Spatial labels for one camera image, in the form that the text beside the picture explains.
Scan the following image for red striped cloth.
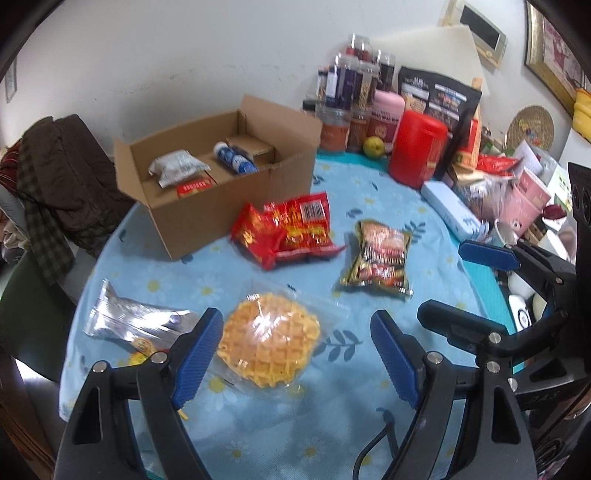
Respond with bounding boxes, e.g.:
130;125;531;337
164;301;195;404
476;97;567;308
0;141;24;195

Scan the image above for white framed panel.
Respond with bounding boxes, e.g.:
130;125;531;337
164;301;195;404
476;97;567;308
442;0;509;68

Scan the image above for light blue power strip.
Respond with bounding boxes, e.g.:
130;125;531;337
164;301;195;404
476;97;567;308
421;180;485;241

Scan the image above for pink canister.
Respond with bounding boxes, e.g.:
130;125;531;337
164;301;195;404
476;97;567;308
369;90;407;153

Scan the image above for gilded picture frame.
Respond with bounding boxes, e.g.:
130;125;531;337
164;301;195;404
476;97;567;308
524;0;588;106

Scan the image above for long red snack packet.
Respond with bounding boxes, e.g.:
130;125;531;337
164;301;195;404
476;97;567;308
175;179;217;198

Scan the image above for blue white milk bottle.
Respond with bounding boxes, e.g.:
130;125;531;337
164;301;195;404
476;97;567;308
213;141;259;175

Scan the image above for red canister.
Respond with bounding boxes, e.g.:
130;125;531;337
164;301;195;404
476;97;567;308
388;110;450;189

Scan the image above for green chair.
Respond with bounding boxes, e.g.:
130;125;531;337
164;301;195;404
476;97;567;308
0;251;100;384

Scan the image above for cardboard box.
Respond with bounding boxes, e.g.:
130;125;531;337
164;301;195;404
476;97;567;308
113;95;323;261

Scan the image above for brown jacket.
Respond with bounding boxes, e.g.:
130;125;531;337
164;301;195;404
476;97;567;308
21;113;134;257

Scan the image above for yellow waffle packet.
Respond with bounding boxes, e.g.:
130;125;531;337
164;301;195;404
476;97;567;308
210;279;349;400

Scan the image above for tall jar with nuts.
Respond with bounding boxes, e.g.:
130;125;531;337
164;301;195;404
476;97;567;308
353;65;380;114

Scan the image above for red plastic packet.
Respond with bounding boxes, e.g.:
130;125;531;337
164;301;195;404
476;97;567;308
475;154;520;176

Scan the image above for teal cloth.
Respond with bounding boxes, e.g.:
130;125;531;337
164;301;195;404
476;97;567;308
314;150;527;370

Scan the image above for clear jar brown contents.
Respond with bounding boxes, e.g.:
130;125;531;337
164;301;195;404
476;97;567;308
347;111;376;154

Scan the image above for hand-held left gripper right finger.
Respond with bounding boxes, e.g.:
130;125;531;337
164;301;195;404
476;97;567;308
369;309;539;480

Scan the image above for white foam board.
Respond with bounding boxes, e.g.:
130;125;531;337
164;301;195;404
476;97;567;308
416;25;485;95

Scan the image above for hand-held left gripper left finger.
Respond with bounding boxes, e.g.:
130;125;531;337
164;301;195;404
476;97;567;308
55;307;225;480

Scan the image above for orange paper bag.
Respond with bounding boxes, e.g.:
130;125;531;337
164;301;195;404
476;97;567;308
455;117;481;171

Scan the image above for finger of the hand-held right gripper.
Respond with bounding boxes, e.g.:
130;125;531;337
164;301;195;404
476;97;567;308
458;239;578;301
417;299;571;370

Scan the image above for tall jar dark label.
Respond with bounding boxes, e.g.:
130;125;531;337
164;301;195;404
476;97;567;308
376;50;397;93

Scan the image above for tall jar purple label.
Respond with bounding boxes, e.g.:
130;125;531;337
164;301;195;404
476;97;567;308
325;53;365;112

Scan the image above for black cable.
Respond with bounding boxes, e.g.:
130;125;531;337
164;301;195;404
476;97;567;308
353;408;399;480

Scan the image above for tall jar red contents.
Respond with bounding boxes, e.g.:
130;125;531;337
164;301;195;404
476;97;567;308
346;32;375;63

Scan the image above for silver foil packet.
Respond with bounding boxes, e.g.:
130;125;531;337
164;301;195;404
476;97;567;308
83;278;200;354

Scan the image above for large black pouch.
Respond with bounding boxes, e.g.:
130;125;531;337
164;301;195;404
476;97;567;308
397;66;483;181

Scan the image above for grey snack packet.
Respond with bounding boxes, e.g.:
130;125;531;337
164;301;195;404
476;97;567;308
148;150;209;189

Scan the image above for large red snack bag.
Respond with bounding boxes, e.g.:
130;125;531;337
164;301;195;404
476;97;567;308
259;193;346;259

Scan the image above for pink printed box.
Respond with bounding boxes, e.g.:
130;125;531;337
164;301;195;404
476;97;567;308
505;166;553;222

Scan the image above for blue floral tablecloth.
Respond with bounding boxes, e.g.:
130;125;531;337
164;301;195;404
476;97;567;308
60;154;527;480

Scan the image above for green apple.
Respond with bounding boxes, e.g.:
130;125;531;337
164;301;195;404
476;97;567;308
362;136;386;160

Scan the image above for brown peanut snack bag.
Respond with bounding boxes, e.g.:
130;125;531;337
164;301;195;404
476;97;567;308
341;219;414;298

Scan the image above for plaid cloth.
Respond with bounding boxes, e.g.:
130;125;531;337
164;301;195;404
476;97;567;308
16;145;77;287

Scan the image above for round woven mat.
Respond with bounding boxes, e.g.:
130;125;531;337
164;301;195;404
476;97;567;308
506;105;556;151

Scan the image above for yellow container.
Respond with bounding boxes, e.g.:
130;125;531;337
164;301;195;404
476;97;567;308
573;88;591;139

